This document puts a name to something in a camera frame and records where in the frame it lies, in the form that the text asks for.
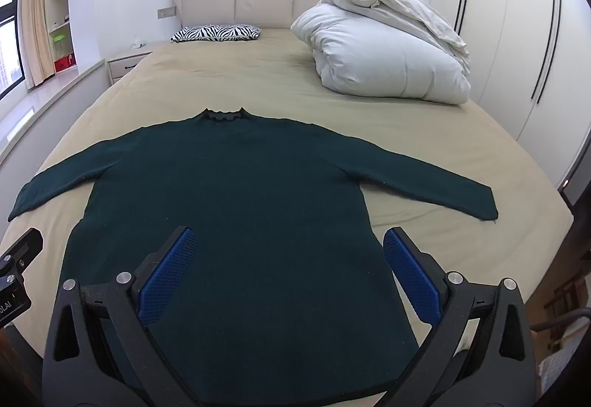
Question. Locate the cream nightstand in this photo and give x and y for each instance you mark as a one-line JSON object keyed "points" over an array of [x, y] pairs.
{"points": [[124, 65]]}

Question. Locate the dark green sweater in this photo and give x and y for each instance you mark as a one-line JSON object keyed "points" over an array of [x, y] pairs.
{"points": [[231, 203]]}

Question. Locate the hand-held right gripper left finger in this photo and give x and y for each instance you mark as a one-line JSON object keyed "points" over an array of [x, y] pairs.
{"points": [[168, 273]]}

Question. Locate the wooden chair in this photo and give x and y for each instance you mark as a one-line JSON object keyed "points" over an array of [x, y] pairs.
{"points": [[561, 296]]}

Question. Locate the white wardrobe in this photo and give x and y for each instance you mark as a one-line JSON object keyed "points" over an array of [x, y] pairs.
{"points": [[503, 19]]}

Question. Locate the white window ledge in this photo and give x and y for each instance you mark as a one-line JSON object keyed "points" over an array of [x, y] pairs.
{"points": [[51, 106]]}

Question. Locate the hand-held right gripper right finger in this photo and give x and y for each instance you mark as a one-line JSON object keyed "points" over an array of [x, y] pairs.
{"points": [[411, 277]]}

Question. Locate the zebra print pillow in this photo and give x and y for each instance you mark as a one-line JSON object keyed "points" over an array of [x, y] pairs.
{"points": [[217, 32]]}

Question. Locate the wall switch panel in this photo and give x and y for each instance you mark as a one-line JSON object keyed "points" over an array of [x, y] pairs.
{"points": [[166, 12]]}

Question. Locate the white folded duvet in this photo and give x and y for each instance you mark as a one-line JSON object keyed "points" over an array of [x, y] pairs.
{"points": [[369, 51]]}

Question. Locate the bed with beige sheet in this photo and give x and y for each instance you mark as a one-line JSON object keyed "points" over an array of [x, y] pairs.
{"points": [[277, 79]]}

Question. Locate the beige curtain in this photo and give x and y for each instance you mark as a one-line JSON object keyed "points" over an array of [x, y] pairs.
{"points": [[37, 9]]}

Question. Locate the green plastic container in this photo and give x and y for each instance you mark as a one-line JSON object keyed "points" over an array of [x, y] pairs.
{"points": [[59, 42]]}

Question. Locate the white open shelf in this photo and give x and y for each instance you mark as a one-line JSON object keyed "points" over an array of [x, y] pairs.
{"points": [[60, 5]]}

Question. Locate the red box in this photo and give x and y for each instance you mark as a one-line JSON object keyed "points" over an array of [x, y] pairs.
{"points": [[63, 63]]}

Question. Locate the dark framed window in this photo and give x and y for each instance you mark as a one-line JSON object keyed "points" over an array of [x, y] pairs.
{"points": [[9, 42]]}

